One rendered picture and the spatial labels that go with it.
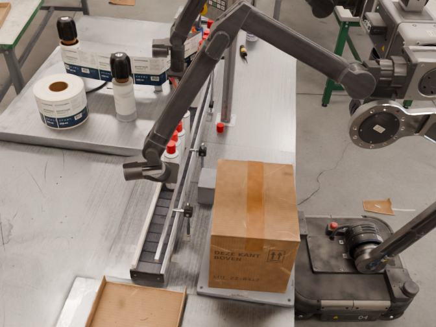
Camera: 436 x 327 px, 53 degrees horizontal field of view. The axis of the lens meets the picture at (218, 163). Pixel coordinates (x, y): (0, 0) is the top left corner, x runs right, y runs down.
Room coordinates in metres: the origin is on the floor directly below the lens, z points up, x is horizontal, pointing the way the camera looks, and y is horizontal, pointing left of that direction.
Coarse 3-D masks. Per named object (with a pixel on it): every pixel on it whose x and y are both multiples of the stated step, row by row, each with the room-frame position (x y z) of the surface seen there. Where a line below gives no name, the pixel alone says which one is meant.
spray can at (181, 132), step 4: (180, 124) 1.22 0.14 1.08; (176, 128) 1.21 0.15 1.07; (180, 128) 1.22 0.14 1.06; (180, 132) 1.21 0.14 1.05; (184, 132) 1.22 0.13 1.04; (180, 136) 1.20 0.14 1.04; (184, 136) 1.22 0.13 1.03; (180, 140) 1.20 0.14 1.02; (184, 140) 1.22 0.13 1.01; (184, 144) 1.22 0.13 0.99; (184, 148) 1.22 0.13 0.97; (184, 152) 1.22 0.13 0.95
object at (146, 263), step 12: (204, 96) 1.69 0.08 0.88; (192, 108) 1.59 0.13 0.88; (192, 120) 1.50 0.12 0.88; (192, 144) 1.34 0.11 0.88; (168, 192) 1.07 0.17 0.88; (180, 192) 1.08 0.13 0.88; (156, 204) 1.01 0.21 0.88; (168, 204) 1.01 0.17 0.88; (156, 216) 0.96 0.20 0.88; (156, 228) 0.90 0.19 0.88; (168, 228) 0.91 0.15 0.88; (156, 240) 0.86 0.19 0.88; (168, 240) 0.86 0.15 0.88; (144, 252) 0.81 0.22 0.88; (144, 264) 0.76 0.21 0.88; (156, 264) 0.77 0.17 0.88
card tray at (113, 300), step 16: (112, 288) 0.70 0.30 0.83; (128, 288) 0.70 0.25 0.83; (144, 288) 0.71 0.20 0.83; (96, 304) 0.64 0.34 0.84; (112, 304) 0.65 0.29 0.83; (128, 304) 0.65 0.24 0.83; (144, 304) 0.65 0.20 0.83; (160, 304) 0.65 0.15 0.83; (176, 304) 0.66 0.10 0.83; (96, 320) 0.59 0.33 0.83; (112, 320) 0.60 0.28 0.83; (128, 320) 0.60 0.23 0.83; (144, 320) 0.60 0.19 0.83; (160, 320) 0.61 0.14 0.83; (176, 320) 0.61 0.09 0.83
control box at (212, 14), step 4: (224, 0) 1.58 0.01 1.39; (204, 8) 1.64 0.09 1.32; (208, 8) 1.63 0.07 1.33; (212, 8) 1.61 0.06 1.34; (216, 8) 1.60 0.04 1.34; (204, 12) 1.64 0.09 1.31; (208, 12) 1.63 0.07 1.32; (212, 12) 1.61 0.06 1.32; (216, 12) 1.60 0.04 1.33; (220, 12) 1.59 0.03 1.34; (204, 16) 1.64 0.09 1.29; (208, 16) 1.63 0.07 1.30; (212, 16) 1.61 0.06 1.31; (216, 16) 1.60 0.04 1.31; (212, 20) 1.62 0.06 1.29
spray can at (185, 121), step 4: (188, 112) 1.34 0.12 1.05; (184, 116) 1.32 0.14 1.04; (188, 116) 1.32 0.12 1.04; (184, 120) 1.32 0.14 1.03; (188, 120) 1.33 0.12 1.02; (184, 124) 1.32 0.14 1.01; (188, 124) 1.33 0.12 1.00; (184, 128) 1.32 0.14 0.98; (188, 128) 1.32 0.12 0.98; (188, 132) 1.33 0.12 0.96; (188, 136) 1.33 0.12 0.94
